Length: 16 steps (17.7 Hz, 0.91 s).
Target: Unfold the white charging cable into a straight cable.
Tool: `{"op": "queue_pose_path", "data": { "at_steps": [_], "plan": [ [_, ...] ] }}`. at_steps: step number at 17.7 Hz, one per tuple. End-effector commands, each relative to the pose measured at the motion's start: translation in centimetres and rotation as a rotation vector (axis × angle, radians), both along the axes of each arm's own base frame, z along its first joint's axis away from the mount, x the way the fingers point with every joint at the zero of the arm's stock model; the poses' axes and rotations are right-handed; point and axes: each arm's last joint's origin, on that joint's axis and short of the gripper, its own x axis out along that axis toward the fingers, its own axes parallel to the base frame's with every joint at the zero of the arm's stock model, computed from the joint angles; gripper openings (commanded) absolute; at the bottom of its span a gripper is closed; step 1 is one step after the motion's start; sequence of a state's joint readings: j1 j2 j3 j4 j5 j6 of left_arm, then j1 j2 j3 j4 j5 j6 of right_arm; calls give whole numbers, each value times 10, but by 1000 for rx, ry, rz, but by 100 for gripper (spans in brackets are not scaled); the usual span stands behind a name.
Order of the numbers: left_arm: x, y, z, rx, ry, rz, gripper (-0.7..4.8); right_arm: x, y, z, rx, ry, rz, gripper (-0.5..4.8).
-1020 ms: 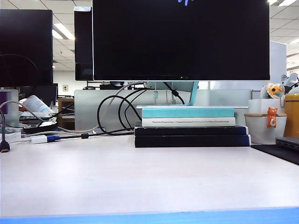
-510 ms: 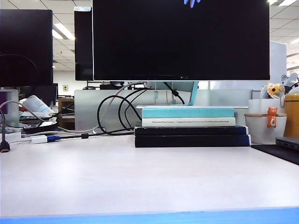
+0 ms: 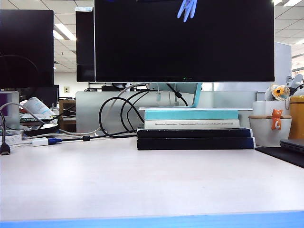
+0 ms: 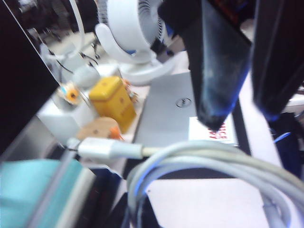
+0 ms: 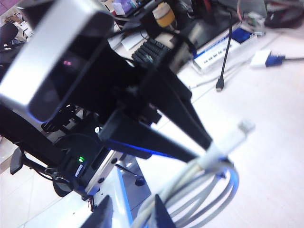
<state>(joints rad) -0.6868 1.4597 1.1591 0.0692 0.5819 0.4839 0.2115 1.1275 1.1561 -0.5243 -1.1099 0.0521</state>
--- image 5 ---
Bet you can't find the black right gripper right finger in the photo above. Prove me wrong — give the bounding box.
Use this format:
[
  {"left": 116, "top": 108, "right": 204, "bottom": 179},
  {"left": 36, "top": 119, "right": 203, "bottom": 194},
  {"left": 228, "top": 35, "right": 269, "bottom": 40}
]
[{"left": 154, "top": 194, "right": 182, "bottom": 228}]

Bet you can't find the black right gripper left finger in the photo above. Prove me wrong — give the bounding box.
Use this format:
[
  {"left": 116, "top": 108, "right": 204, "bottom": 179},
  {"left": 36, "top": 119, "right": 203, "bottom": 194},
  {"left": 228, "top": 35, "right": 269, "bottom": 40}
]
[{"left": 82, "top": 194, "right": 117, "bottom": 228}]

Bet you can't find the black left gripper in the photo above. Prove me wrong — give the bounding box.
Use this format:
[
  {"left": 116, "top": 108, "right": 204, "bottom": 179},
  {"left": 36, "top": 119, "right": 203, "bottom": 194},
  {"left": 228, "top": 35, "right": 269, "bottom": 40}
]
[{"left": 68, "top": 47, "right": 213, "bottom": 163}]

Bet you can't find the white charging cable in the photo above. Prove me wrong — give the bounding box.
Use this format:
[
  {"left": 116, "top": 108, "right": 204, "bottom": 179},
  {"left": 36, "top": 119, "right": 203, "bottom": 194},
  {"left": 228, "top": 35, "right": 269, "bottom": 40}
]
[{"left": 130, "top": 120, "right": 256, "bottom": 228}]

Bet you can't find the black ribbed heatsink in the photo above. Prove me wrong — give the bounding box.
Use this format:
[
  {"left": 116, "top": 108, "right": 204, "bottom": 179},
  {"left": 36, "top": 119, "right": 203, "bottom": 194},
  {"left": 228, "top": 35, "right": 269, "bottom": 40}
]
[{"left": 131, "top": 38, "right": 171, "bottom": 69}]

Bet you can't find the white box blue print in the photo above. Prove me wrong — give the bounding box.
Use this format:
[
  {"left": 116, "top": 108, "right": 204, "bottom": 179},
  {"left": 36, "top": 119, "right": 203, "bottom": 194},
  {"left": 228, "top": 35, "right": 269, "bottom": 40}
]
[{"left": 192, "top": 26, "right": 254, "bottom": 72}]

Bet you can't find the white video adapter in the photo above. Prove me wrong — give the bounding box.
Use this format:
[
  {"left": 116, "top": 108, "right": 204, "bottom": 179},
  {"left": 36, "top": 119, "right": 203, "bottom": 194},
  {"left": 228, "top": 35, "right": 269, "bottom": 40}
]
[{"left": 249, "top": 49, "right": 273, "bottom": 69}]

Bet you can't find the black office chair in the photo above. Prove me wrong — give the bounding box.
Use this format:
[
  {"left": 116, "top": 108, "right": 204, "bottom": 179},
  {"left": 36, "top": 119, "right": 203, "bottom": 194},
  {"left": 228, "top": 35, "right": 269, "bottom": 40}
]
[{"left": 0, "top": 21, "right": 20, "bottom": 51}]

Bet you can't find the silver aluminium robot frame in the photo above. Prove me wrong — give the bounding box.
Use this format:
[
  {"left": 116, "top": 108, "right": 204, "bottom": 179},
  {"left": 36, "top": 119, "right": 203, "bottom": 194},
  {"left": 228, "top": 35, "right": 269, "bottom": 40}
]
[{"left": 84, "top": 152, "right": 152, "bottom": 214}]

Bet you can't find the black HDMI cable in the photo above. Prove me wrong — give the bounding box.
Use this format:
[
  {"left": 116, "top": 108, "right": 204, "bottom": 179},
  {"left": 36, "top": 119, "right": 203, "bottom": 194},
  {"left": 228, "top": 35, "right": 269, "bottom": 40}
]
[{"left": 215, "top": 11, "right": 233, "bottom": 93}]

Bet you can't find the black cable blue VGA plug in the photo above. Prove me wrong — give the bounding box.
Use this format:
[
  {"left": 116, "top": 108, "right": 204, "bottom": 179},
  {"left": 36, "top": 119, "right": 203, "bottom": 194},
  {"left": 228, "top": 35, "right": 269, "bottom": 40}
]
[{"left": 265, "top": 54, "right": 304, "bottom": 68}]

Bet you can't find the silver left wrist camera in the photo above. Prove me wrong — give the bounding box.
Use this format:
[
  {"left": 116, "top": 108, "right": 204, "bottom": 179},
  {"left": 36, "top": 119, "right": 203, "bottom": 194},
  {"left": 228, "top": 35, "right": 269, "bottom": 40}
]
[{"left": 0, "top": 0, "right": 114, "bottom": 123}]

